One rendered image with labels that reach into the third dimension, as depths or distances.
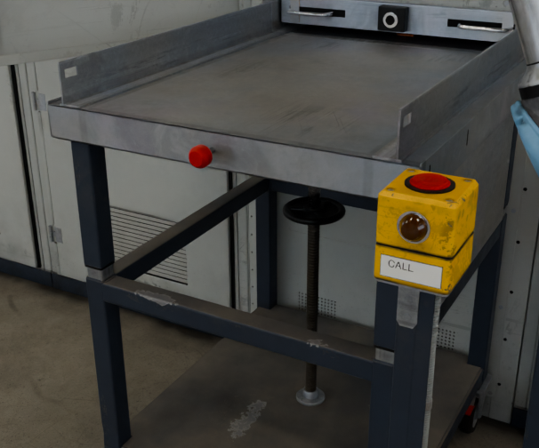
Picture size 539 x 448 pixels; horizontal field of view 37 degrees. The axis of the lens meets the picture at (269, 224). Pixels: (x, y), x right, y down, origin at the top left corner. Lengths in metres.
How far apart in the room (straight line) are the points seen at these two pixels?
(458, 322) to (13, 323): 1.25
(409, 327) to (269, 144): 0.37
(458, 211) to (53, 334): 1.71
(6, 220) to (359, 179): 1.68
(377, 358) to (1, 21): 0.96
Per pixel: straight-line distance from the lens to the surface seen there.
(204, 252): 2.12
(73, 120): 1.31
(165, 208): 2.14
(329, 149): 1.07
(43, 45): 1.70
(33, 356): 2.26
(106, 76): 1.39
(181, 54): 1.56
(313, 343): 1.24
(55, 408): 2.05
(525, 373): 1.92
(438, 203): 0.78
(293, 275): 2.02
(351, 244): 1.91
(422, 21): 1.74
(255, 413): 1.68
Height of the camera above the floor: 1.19
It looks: 24 degrees down
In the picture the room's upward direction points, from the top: straight up
